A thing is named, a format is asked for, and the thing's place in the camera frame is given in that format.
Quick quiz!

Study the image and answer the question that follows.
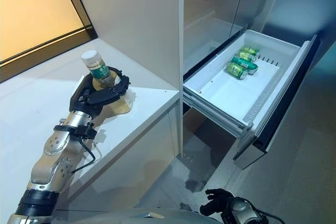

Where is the amber glass window dark frame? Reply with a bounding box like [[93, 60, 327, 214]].
[[0, 0, 98, 83]]

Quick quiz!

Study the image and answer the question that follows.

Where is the yellow-green drink can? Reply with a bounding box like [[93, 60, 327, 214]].
[[241, 46, 261, 57], [237, 50, 257, 63], [226, 62, 248, 81]]

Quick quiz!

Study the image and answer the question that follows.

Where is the white tall cabinet panel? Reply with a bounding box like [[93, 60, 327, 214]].
[[69, 0, 184, 158]]

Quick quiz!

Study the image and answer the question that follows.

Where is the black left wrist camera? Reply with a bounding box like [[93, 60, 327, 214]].
[[54, 122, 97, 141]]

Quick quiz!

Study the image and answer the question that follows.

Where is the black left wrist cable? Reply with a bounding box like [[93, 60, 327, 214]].
[[71, 137, 96, 174]]

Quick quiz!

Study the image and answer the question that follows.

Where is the tea bottle white cap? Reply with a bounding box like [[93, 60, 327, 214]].
[[80, 49, 138, 116]]

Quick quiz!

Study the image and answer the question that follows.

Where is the stainless steel fridge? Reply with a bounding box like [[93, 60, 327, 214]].
[[182, 0, 287, 162]]

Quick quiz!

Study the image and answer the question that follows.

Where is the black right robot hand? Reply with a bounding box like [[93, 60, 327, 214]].
[[199, 188, 237, 219]]

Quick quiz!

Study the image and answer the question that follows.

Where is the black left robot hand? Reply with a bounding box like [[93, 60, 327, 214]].
[[68, 65, 131, 119]]

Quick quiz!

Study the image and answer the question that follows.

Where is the silver robot torso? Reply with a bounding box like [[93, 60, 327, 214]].
[[52, 207, 226, 224]]

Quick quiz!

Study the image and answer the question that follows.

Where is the dark green drink can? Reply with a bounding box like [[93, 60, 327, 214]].
[[230, 55, 259, 76]]

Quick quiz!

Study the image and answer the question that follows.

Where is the white low counter cabinet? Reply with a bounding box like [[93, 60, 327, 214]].
[[0, 37, 183, 224]]

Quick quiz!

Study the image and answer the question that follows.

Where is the white fridge drawer steel front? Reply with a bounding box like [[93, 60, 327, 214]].
[[183, 29, 322, 171]]

